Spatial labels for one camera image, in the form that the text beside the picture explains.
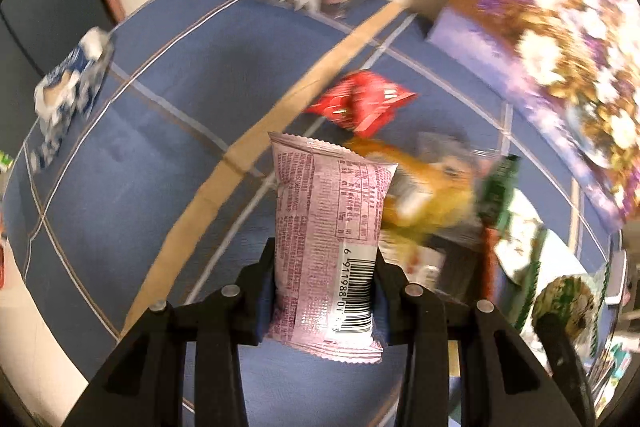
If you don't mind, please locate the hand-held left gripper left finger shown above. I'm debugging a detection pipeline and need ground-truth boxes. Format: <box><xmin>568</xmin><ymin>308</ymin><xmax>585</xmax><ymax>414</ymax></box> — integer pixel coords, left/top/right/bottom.
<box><xmin>62</xmin><ymin>238</ymin><xmax>277</xmax><ymax>427</ymax></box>

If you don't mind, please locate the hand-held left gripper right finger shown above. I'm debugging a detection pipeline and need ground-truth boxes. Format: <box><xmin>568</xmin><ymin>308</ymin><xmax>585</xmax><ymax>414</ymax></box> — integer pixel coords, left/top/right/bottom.
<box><xmin>371</xmin><ymin>249</ymin><xmax>598</xmax><ymax>427</ymax></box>

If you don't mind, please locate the pink snack packet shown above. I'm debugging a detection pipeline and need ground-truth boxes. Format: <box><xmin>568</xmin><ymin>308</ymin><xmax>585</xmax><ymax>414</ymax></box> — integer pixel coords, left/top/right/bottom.
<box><xmin>264</xmin><ymin>132</ymin><xmax>399</xmax><ymax>364</ymax></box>

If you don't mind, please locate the green bag with round cookie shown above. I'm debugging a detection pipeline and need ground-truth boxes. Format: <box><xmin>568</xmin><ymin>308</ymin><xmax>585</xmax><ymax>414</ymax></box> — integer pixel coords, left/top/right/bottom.
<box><xmin>530</xmin><ymin>264</ymin><xmax>608</xmax><ymax>363</ymax></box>

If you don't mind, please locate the yellow snack packet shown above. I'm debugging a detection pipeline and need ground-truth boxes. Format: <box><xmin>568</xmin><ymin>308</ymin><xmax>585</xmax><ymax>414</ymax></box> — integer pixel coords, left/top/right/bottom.
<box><xmin>345</xmin><ymin>134</ymin><xmax>483</xmax><ymax>253</ymax></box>

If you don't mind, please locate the white and green snack bag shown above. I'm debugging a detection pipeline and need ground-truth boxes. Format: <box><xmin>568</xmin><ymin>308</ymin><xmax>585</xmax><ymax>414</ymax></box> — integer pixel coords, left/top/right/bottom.
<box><xmin>492</xmin><ymin>189</ymin><xmax>548</xmax><ymax>333</ymax></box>

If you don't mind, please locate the red snack packet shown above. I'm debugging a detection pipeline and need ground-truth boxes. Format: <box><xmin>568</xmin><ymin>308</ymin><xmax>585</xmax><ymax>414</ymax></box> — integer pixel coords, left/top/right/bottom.
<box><xmin>303</xmin><ymin>70</ymin><xmax>418</xmax><ymax>136</ymax></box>

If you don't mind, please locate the blue and white snack packet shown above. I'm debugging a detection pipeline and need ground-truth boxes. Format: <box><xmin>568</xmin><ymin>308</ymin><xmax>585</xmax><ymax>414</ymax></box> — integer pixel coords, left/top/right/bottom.
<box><xmin>27</xmin><ymin>27</ymin><xmax>115</xmax><ymax>168</ymax></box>

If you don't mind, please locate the floral painting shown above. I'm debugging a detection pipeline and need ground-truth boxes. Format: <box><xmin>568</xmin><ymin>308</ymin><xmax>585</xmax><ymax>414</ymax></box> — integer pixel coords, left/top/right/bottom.
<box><xmin>426</xmin><ymin>0</ymin><xmax>640</xmax><ymax>228</ymax></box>

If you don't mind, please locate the white wall adapter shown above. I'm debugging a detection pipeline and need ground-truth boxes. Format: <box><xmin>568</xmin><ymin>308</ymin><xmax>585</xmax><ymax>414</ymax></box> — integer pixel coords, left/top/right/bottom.
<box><xmin>606</xmin><ymin>251</ymin><xmax>629</xmax><ymax>306</ymax></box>

